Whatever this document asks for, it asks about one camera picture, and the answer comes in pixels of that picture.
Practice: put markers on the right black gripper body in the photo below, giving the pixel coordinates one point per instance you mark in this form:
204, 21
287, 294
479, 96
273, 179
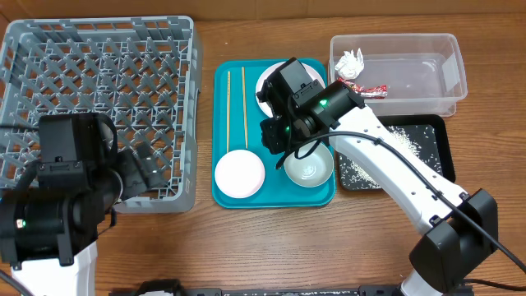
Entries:
281, 136

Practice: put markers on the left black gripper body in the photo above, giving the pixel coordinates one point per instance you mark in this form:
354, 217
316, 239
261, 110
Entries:
132, 177

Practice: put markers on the grey bowl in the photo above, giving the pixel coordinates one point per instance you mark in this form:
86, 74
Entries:
313, 170

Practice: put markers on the white tissue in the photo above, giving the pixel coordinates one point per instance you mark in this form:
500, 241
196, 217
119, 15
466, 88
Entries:
350, 65

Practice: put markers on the red snack wrapper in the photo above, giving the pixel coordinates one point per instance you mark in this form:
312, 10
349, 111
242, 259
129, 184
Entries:
377, 92

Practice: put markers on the pile of white rice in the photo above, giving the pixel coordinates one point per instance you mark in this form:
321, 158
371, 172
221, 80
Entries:
419, 139

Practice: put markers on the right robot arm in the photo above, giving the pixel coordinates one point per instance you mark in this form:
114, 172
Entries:
459, 230

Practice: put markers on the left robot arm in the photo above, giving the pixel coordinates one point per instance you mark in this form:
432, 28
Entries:
50, 219

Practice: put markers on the black food waste tray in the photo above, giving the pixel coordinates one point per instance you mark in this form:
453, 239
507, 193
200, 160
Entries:
441, 137

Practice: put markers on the clear plastic waste bin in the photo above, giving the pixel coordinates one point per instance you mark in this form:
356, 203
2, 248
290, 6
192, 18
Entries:
424, 73

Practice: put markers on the teal plastic serving tray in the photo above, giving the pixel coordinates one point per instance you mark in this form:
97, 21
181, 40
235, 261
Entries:
278, 190

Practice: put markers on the pink white small bowl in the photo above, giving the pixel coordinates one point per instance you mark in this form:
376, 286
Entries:
239, 174

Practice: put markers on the right wooden chopstick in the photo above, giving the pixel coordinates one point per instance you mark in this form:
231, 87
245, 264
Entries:
244, 102

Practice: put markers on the wooden chopstick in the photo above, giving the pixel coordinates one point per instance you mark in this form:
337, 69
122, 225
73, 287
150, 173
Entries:
228, 111
244, 102

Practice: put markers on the left wooden chopstick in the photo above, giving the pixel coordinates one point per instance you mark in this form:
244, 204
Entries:
228, 111

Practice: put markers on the grey plastic dish rack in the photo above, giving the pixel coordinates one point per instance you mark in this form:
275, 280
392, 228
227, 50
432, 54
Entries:
145, 73

